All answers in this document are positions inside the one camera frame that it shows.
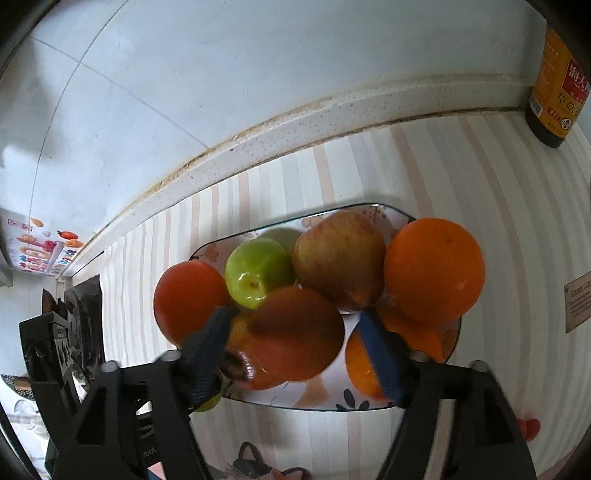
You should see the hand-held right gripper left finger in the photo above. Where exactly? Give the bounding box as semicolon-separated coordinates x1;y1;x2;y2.
53;305;239;480

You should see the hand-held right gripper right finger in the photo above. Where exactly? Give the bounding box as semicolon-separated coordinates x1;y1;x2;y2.
359;310;539;480

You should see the red-green apple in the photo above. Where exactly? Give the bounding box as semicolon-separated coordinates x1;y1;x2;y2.
191;314;287;412

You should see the oval floral ceramic plate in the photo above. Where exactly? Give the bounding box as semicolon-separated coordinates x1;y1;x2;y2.
187;203;462;411

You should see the dark red-orange tangerine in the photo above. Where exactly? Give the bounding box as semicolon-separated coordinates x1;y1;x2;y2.
247;285;346;383

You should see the large orange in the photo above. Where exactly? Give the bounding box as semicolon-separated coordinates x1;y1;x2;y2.
383;218;486;324

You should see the large red-yellow apple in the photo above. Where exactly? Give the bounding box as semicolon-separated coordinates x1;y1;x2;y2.
292;210;387;311

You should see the black gas stove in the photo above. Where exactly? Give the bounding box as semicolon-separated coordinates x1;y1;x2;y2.
41;274;103;370

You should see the striped tablecloth with cat print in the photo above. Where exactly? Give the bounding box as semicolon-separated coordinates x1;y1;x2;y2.
99;111;591;480

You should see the small brown card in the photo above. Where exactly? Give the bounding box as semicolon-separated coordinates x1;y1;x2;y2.
562;272;591;334

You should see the dark soy sauce bottle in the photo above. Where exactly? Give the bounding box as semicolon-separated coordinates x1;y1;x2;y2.
525;23;591;149

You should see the colourful wall sticker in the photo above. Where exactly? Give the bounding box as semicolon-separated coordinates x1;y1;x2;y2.
0;208;85;278

